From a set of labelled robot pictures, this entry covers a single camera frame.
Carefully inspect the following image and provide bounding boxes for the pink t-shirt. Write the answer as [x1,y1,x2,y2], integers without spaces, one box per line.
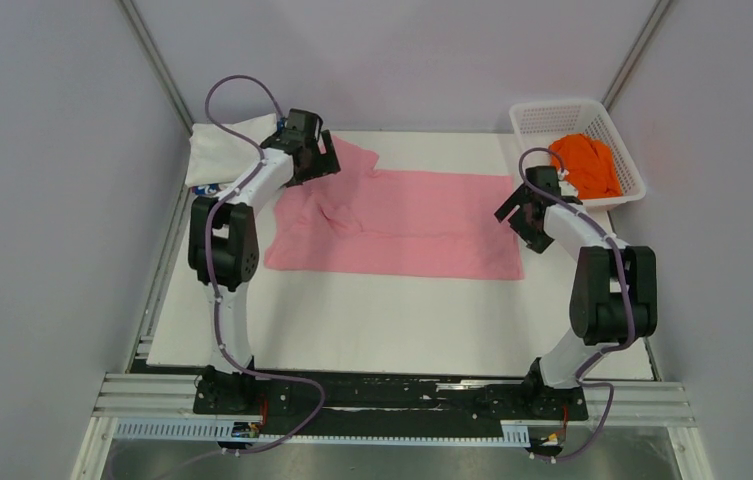
[264,138,525,281]

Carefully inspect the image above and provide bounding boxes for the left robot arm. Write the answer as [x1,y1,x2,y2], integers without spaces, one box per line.
[188,109,341,413]

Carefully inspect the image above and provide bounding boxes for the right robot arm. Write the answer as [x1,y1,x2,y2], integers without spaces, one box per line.
[495,166,658,418]

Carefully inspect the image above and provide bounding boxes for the orange t-shirt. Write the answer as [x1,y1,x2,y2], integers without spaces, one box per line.
[549,134,623,200]

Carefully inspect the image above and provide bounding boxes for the white folded t-shirt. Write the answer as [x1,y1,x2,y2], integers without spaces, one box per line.
[184,114,277,187]

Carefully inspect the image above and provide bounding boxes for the white plastic laundry basket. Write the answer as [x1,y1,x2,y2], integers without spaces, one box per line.
[509,98,647,210]

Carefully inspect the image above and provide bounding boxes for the blue printed folded t-shirt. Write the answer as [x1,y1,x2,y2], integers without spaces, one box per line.
[191,183,226,197]

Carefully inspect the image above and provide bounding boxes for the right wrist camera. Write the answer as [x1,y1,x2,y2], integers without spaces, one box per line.
[558,170,579,197]

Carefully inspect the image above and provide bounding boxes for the left aluminium corner post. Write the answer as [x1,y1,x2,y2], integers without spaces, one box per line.
[116,0,194,136]

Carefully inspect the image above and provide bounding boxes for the aluminium corner post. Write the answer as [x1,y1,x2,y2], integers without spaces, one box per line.
[601,0,675,111]
[116,0,194,136]

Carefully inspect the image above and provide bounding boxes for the white slotted cable duct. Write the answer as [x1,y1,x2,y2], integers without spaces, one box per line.
[112,418,532,448]

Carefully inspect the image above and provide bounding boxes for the right aluminium corner post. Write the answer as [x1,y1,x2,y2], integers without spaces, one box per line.
[601,0,675,111]

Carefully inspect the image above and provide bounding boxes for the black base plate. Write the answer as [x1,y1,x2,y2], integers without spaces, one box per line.
[193,370,588,438]

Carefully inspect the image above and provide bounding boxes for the aluminium frame rail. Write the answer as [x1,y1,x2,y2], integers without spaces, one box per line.
[92,374,697,428]

